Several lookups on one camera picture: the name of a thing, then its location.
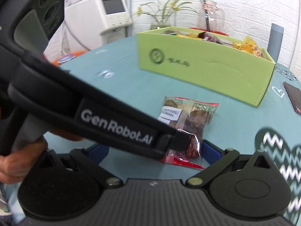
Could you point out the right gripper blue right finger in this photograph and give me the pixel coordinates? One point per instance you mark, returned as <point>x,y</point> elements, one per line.
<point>211,153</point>

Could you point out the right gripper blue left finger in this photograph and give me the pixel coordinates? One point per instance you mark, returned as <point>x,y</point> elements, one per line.
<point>97,152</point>

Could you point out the clear red-edged jujube packet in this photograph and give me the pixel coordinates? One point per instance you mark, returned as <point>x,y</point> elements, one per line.
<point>191,117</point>

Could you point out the person's left hand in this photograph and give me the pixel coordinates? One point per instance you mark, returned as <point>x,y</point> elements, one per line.
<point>15,167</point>

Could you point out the teal patterned tablecloth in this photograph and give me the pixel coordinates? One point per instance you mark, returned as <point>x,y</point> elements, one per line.
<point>71,189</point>

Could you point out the green cardboard box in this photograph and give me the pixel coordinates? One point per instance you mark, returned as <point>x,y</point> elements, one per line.
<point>221,68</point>

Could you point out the white water dispenser machine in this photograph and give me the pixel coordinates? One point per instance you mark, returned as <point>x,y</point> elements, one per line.
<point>90,24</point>

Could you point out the red-cased smartphone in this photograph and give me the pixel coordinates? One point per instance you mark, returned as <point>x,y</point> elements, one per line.
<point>294,95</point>

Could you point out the yellow wrapped round snack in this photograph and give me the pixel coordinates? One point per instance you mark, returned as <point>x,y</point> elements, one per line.
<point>248,45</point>

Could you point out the red plastic basket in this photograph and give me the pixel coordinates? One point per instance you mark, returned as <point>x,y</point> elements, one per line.
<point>216,32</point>

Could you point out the grey cylindrical bottle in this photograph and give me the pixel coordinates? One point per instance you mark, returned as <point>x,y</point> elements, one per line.
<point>275,41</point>

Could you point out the glass pitcher with straw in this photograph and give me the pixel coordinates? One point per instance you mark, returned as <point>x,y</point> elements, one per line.
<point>210,17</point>

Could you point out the potted orchid plant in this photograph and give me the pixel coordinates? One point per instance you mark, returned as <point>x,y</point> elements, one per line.
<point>161,12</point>

